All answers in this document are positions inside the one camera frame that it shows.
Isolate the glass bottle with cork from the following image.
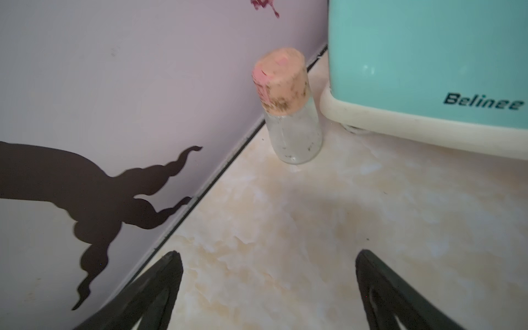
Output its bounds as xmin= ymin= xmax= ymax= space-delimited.
xmin=252 ymin=48 xmax=323 ymax=164

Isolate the mint green toaster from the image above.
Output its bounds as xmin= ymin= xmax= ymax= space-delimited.
xmin=320 ymin=1 xmax=527 ymax=160

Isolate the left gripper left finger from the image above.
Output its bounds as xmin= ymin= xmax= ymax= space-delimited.
xmin=76 ymin=251 xmax=184 ymax=329

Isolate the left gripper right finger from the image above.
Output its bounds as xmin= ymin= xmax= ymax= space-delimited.
xmin=356 ymin=250 xmax=462 ymax=329

